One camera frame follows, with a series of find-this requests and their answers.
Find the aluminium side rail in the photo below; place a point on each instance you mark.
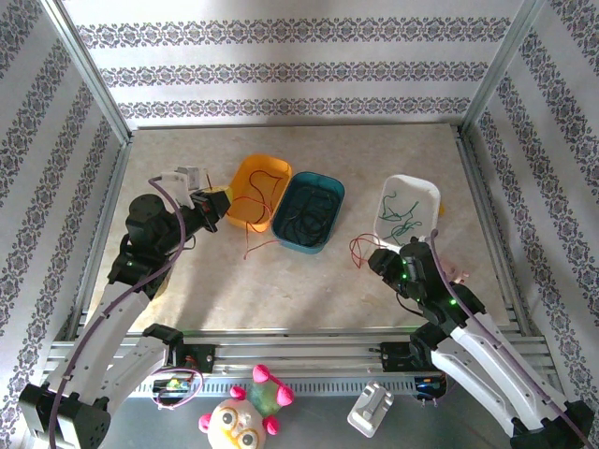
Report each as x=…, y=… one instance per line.
x=489, y=234
x=100, y=243

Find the plush toy with pink feet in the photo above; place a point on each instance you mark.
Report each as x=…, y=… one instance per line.
x=234, y=421

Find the white plastic bracket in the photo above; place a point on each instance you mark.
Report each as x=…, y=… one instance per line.
x=369, y=409

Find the aluminium frame post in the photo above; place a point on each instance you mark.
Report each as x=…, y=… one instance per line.
x=501, y=70
x=89, y=70

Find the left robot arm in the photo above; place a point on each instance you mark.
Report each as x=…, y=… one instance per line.
x=93, y=337

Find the orange plastic tub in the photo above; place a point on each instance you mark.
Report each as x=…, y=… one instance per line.
x=243, y=206

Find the teal plastic tub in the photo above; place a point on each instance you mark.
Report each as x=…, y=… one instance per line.
x=287, y=238

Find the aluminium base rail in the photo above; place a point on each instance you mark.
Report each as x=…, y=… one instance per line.
x=299, y=355

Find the white plastic tub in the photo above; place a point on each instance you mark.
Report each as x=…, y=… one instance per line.
x=421, y=187

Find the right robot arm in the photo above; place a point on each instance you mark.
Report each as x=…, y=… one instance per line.
x=491, y=369

